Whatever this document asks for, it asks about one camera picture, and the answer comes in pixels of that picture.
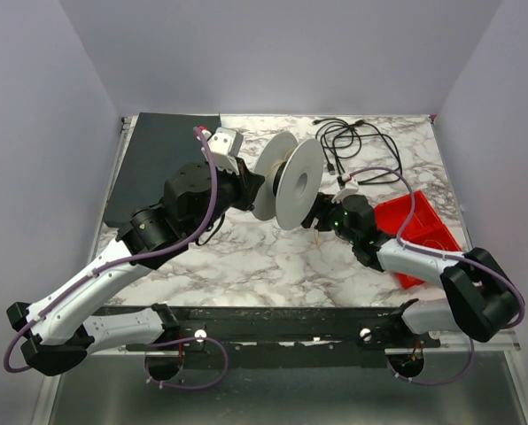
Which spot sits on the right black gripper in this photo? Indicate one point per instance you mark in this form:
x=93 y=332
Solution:
x=319 y=212

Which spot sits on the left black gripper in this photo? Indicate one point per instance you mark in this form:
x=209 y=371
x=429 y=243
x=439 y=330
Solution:
x=250 y=185

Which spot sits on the grey cable spool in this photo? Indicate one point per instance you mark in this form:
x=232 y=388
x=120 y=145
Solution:
x=293 y=175

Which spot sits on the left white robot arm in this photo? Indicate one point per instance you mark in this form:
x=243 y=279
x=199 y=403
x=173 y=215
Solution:
x=58 y=332

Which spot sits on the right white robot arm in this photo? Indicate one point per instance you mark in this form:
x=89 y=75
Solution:
x=479 y=298

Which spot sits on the red plastic bin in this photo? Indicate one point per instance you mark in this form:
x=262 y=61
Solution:
x=425 y=228

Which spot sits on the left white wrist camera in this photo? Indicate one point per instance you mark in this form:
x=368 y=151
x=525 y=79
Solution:
x=224 y=144

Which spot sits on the dark grey network switch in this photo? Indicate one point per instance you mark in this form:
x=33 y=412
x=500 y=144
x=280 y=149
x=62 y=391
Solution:
x=159 y=145

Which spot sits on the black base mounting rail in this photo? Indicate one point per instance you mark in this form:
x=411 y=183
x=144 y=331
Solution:
x=287 y=337

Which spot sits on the aluminium frame rail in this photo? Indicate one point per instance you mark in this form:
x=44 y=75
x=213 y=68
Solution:
x=504 y=341

